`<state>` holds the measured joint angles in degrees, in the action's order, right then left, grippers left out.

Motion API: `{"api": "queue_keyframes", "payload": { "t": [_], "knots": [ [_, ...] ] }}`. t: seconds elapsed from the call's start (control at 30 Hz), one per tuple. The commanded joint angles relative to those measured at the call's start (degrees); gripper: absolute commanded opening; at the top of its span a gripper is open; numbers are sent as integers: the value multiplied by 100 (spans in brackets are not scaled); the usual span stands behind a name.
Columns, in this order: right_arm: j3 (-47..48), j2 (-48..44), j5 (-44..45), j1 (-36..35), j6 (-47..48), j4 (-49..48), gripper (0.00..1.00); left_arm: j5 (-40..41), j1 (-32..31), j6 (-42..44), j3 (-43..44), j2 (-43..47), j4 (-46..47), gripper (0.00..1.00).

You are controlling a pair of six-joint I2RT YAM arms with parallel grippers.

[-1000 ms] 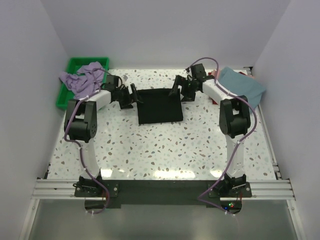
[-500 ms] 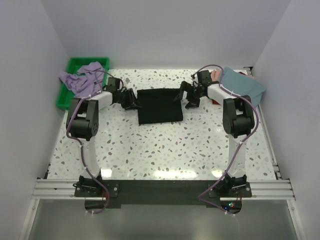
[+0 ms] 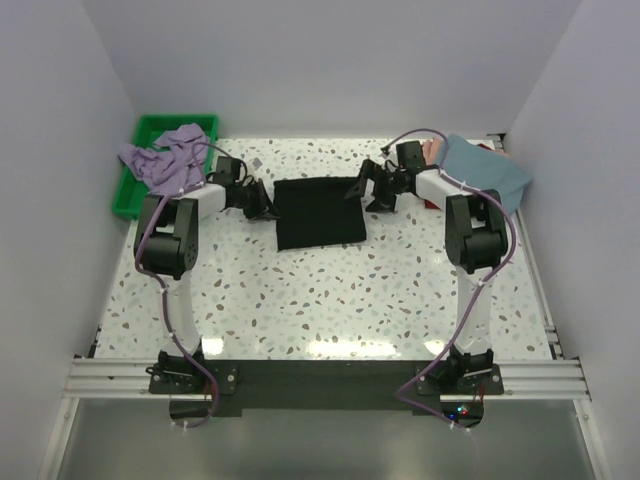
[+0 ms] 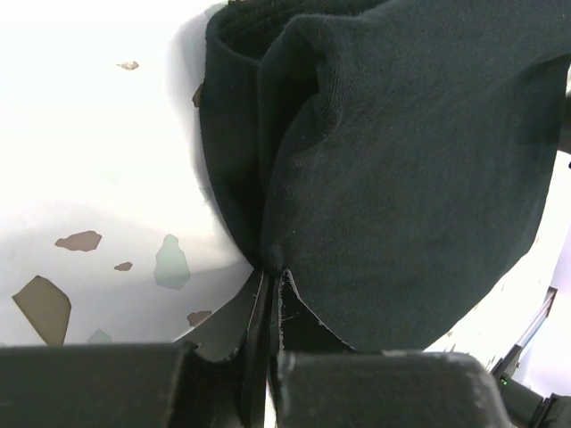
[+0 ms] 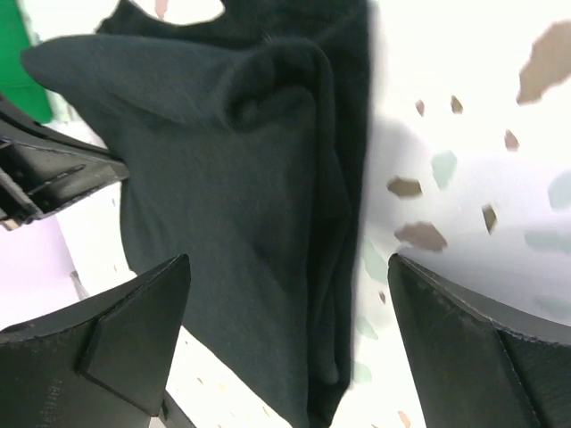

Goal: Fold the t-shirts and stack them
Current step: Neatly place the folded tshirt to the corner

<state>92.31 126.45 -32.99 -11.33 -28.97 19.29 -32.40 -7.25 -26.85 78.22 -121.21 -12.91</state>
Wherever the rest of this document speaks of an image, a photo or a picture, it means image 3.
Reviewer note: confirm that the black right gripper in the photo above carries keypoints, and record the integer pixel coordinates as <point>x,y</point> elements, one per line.
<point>373,172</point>

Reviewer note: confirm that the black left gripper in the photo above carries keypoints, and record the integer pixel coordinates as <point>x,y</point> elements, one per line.
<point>264,208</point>

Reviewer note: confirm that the black t shirt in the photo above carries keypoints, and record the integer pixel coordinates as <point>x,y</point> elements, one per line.
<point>315,212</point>

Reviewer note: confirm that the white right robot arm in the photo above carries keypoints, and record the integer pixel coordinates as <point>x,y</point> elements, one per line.
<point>478,234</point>

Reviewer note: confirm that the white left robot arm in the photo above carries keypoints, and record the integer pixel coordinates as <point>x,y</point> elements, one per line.
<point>166,250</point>

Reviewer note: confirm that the folded pink t shirt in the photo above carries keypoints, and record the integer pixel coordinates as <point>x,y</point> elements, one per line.
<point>432,150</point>

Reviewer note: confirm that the crumpled purple t shirt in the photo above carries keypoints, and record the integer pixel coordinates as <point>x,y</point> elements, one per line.
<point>175,162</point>

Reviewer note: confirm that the folded blue t shirt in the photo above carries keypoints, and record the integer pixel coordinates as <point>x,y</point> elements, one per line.
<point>519,179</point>

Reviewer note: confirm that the green plastic bin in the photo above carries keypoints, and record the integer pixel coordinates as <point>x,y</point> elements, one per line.
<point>130,192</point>

